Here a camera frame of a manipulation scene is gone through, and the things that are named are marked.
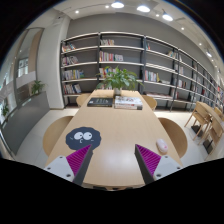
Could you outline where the dark cartoon face mouse pad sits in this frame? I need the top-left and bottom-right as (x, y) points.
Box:
(65, 127), (101, 150)

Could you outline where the wooden chair left near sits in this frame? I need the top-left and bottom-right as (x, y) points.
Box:
(43, 116), (72, 156)

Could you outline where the small plant on ledge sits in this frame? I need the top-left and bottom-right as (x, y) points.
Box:
(31, 80), (45, 95)

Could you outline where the large grey bookshelf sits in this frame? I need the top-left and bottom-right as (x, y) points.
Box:
(60, 32), (224, 111)

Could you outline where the grey partition counter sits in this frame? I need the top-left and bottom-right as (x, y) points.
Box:
(3, 92), (50, 154)

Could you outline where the wooden chair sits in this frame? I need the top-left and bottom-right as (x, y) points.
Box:
(43, 116), (72, 156)
(142, 95), (157, 110)
(159, 118), (188, 158)
(76, 93), (90, 107)

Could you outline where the wooden chair right near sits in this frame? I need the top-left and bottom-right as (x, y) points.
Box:
(159, 118), (188, 158)

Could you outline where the wooden side table right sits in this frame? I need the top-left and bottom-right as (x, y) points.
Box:
(191, 101), (222, 139)

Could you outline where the wooden chair left far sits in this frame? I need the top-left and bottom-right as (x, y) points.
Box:
(76, 93), (90, 107)

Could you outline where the wooden chair right far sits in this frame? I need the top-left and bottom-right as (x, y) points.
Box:
(142, 95), (157, 110)

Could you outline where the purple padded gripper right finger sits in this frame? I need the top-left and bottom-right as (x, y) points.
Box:
(134, 144), (182, 184)

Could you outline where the green potted plant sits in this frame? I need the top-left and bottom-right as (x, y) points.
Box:
(97, 67), (138, 97)

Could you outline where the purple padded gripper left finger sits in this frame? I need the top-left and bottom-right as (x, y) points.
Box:
(45, 145), (93, 186)

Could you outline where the black book on table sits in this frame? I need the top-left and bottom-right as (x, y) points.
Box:
(87, 98), (113, 107)

